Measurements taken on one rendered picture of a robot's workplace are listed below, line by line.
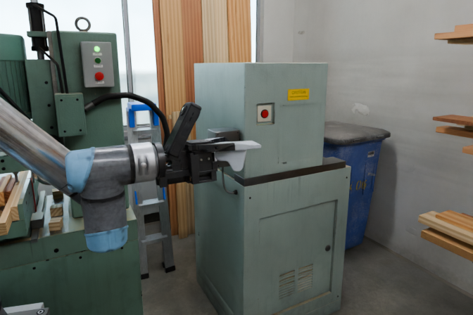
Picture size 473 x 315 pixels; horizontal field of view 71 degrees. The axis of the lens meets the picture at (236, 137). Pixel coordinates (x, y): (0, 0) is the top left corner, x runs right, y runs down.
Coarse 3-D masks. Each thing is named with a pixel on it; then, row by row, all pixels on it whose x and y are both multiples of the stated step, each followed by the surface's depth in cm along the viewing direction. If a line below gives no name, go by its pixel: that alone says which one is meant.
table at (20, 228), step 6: (0, 174) 154; (6, 174) 154; (12, 174) 154; (18, 174) 154; (36, 180) 150; (36, 186) 148; (36, 192) 146; (30, 198) 128; (30, 204) 126; (30, 210) 124; (30, 216) 123; (12, 222) 108; (18, 222) 109; (24, 222) 110; (12, 228) 109; (18, 228) 110; (24, 228) 110; (12, 234) 109; (18, 234) 110; (24, 234) 111
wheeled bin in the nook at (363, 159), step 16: (336, 128) 233; (352, 128) 232; (368, 128) 234; (336, 144) 210; (352, 144) 215; (368, 144) 227; (352, 160) 223; (368, 160) 233; (352, 176) 227; (368, 176) 238; (352, 192) 233; (368, 192) 243; (352, 208) 238; (368, 208) 248; (352, 224) 243; (352, 240) 248
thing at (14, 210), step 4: (24, 172) 142; (24, 176) 136; (24, 180) 132; (20, 184) 128; (24, 184) 128; (20, 188) 123; (16, 192) 120; (20, 192) 120; (16, 196) 116; (16, 200) 112; (12, 204) 109; (16, 204) 109; (12, 208) 108; (16, 208) 108; (12, 212) 108; (16, 212) 108; (12, 216) 108; (16, 216) 109; (12, 220) 108; (16, 220) 109
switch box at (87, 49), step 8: (88, 48) 117; (104, 48) 120; (88, 56) 118; (96, 56) 119; (104, 56) 120; (88, 64) 118; (96, 64) 119; (104, 64) 121; (112, 64) 122; (88, 72) 119; (104, 72) 121; (112, 72) 122; (88, 80) 119; (96, 80) 120; (104, 80) 122; (112, 80) 123
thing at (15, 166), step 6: (0, 156) 123; (6, 156) 124; (0, 162) 124; (6, 162) 124; (12, 162) 125; (18, 162) 126; (0, 168) 124; (6, 168) 125; (12, 168) 126; (18, 168) 127; (24, 168) 127
